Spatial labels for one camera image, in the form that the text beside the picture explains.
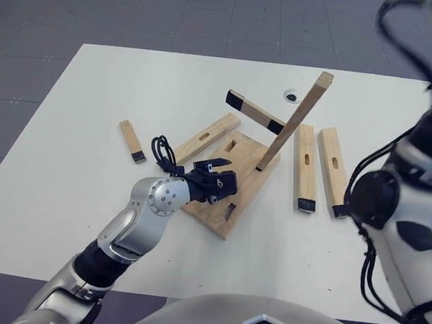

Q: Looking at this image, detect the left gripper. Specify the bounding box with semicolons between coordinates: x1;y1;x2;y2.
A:
181;152;235;207

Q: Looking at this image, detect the black cable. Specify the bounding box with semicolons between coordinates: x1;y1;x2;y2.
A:
149;133;189;178
331;0;432;324

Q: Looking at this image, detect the wooden leg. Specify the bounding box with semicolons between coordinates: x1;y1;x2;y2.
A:
286;123;325;216
171;107;243;172
309;126;358;222
256;65;336;178

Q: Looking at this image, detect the wooden seat board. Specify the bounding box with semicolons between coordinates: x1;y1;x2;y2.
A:
178;125;283;246

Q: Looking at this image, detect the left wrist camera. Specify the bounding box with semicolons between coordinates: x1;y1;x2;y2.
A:
212;169;240;197

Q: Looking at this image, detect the wooden cross bar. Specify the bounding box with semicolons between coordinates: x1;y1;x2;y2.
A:
222;89;290;136

